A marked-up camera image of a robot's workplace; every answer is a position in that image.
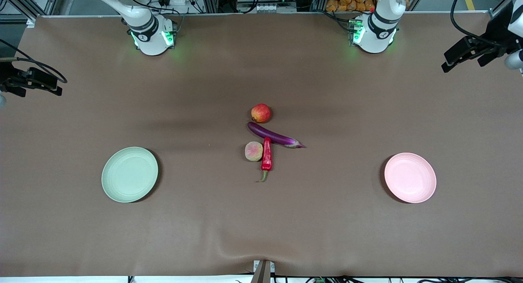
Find white connector box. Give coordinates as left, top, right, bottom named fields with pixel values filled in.
left=254, top=3, right=287, bottom=13

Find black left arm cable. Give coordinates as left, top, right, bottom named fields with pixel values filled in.
left=450, top=0, right=523, bottom=47

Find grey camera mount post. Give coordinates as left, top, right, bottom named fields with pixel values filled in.
left=250, top=260, right=275, bottom=283

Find aluminium frame post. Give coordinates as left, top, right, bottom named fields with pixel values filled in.
left=488, top=0, right=516, bottom=20

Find light green plate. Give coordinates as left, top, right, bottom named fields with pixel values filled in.
left=101, top=147, right=159, bottom=203

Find pink plate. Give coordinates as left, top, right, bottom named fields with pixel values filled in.
left=384, top=153, right=437, bottom=203

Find purple eggplant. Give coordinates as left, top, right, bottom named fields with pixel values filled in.
left=247, top=122, right=306, bottom=149

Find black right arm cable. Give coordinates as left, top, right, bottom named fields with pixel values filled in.
left=0, top=39, right=68, bottom=85

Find red apple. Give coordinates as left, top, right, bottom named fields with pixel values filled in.
left=251, top=104, right=272, bottom=123

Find aluminium frame rails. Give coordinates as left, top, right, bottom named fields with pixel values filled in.
left=0, top=0, right=62, bottom=25

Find orange bagged items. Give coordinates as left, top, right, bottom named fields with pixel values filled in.
left=326, top=0, right=376, bottom=13

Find pink green peach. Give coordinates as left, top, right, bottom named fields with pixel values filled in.
left=245, top=141, right=264, bottom=162

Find brown table mat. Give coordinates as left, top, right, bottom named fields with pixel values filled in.
left=0, top=11, right=523, bottom=278

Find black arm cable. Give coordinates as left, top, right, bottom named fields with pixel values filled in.
left=0, top=39, right=68, bottom=85
left=450, top=0, right=523, bottom=47

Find red chili pepper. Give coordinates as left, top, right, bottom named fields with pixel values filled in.
left=257, top=137, right=273, bottom=183

